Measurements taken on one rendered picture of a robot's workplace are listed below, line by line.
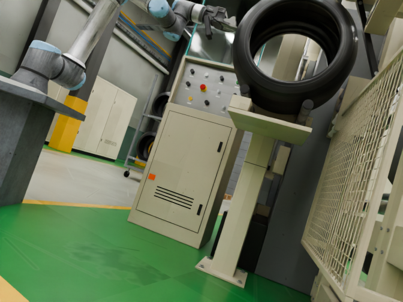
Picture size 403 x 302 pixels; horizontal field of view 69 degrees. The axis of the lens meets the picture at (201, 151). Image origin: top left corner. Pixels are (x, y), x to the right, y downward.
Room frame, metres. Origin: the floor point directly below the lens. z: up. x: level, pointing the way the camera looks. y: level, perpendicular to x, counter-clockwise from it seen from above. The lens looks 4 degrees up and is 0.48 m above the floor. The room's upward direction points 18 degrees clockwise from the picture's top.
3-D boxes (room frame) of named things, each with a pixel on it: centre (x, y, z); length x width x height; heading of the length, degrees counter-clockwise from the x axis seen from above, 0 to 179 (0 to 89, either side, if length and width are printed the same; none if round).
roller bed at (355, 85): (1.54, -0.70, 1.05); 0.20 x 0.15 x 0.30; 165
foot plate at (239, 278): (1.67, -0.32, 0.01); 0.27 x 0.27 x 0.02; 75
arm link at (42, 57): (1.62, 1.00, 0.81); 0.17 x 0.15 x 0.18; 155
